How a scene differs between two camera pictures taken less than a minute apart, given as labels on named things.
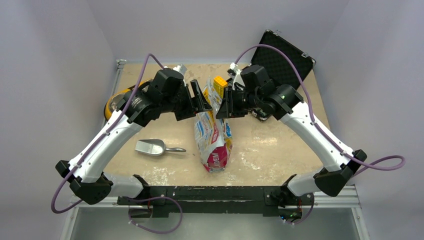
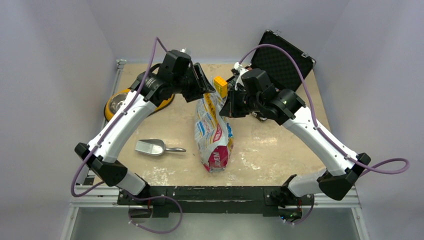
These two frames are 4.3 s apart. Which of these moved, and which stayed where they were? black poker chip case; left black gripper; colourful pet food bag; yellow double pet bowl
Moved: left black gripper
Stayed: black poker chip case; colourful pet food bag; yellow double pet bowl
